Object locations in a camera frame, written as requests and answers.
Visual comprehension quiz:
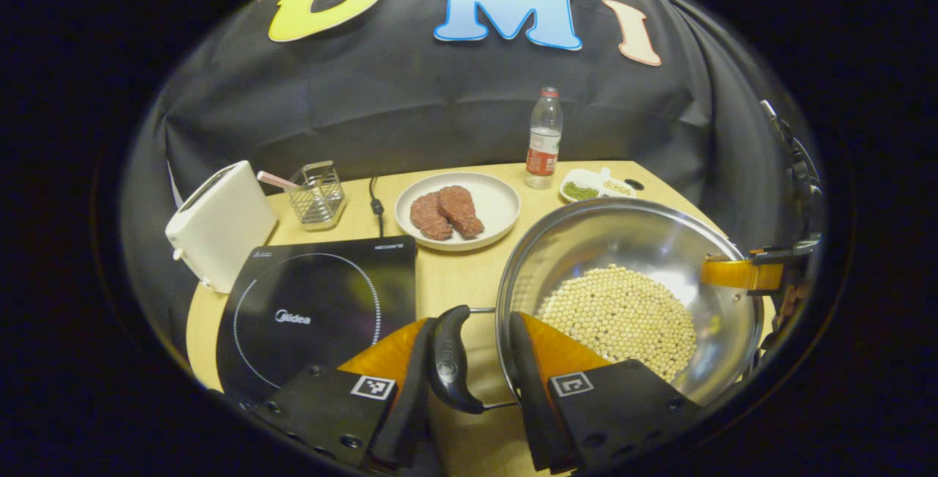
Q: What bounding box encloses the clear plastic water bottle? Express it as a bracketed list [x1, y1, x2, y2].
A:
[524, 86, 564, 190]

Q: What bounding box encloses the white round plate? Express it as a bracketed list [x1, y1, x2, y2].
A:
[394, 171, 522, 252]

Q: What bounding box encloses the white toaster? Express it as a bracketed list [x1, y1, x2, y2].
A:
[165, 160, 279, 295]

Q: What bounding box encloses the wire mesh holder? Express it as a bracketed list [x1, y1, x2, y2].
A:
[287, 160, 347, 232]

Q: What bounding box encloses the dark metal stand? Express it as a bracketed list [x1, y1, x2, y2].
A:
[758, 100, 825, 243]

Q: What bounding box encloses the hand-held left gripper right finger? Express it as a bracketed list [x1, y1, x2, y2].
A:
[509, 311, 704, 474]

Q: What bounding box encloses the black induction cooktop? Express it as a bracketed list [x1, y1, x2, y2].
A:
[215, 235, 418, 408]

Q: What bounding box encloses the white divided dish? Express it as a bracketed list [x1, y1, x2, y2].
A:
[559, 167, 638, 204]

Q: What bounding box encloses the black backdrop cloth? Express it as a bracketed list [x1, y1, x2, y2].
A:
[121, 0, 825, 346]

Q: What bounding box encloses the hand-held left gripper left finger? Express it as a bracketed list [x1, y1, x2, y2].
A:
[253, 316, 440, 472]

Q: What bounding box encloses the black power cable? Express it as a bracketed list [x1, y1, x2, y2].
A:
[369, 175, 385, 237]

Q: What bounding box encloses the pile of soybeans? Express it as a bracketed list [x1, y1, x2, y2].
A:
[535, 265, 698, 382]

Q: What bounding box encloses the steel pot with black handles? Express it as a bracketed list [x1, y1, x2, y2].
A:
[429, 197, 767, 415]

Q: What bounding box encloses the pink striped straw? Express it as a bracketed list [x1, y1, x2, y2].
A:
[256, 171, 301, 192]

